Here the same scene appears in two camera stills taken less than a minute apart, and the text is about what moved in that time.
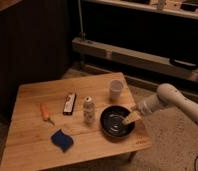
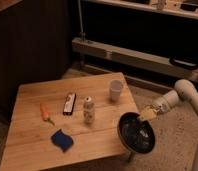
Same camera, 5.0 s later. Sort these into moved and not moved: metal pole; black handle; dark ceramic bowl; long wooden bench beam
Moved: dark ceramic bowl
Not moved: long wooden bench beam; metal pole; black handle
